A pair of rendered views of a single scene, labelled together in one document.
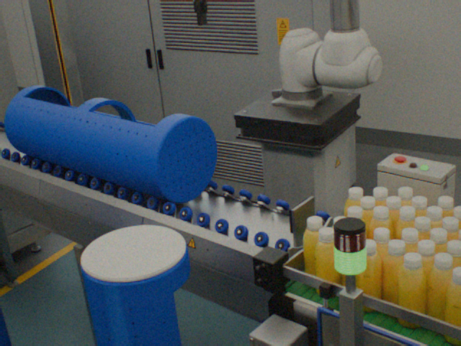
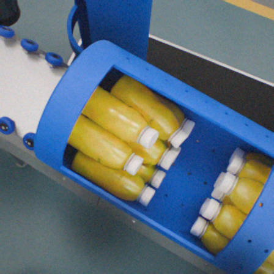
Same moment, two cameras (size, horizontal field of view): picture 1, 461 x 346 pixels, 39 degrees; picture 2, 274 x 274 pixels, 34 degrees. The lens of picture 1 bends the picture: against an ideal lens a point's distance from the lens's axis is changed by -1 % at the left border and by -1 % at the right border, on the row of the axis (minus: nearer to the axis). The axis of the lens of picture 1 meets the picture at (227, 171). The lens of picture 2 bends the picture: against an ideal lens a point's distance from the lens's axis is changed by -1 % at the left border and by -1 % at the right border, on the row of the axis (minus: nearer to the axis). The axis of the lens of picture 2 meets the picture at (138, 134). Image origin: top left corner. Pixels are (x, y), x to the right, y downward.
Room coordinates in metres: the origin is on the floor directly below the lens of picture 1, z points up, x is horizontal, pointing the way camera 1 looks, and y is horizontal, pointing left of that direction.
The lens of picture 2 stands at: (2.33, 0.15, 1.97)
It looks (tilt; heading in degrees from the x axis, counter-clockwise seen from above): 73 degrees down; 162
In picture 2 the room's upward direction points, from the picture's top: 6 degrees clockwise
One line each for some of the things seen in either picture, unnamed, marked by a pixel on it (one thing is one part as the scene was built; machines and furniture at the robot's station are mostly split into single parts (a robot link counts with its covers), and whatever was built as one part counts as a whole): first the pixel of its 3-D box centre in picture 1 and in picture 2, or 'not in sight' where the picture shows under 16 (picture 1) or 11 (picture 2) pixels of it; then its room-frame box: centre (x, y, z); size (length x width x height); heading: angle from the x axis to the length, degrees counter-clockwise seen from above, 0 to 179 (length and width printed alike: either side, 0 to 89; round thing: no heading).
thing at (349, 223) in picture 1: (350, 258); not in sight; (1.15, -0.23, 1.18); 0.06 x 0.06 x 0.16
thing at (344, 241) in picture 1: (349, 236); not in sight; (1.15, -0.23, 1.23); 0.06 x 0.06 x 0.04
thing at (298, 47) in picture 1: (302, 58); not in sight; (2.44, -0.32, 1.26); 0.18 x 0.16 x 0.22; 49
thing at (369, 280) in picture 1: (368, 277); not in sight; (1.37, -0.32, 0.98); 0.07 x 0.07 x 0.16
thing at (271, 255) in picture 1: (272, 270); not in sight; (1.50, -0.09, 0.95); 0.10 x 0.07 x 0.10; 137
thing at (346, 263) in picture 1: (350, 256); not in sight; (1.15, -0.23, 1.18); 0.06 x 0.06 x 0.05
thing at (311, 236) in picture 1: (315, 251); not in sight; (1.52, -0.21, 0.98); 0.07 x 0.07 x 0.16
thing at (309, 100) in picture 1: (297, 93); not in sight; (2.46, -0.30, 1.13); 0.22 x 0.18 x 0.06; 54
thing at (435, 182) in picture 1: (415, 179); not in sight; (1.75, -0.55, 1.05); 0.20 x 0.10 x 0.10; 47
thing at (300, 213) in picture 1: (302, 222); not in sight; (1.68, -0.20, 0.99); 0.10 x 0.02 x 0.12; 137
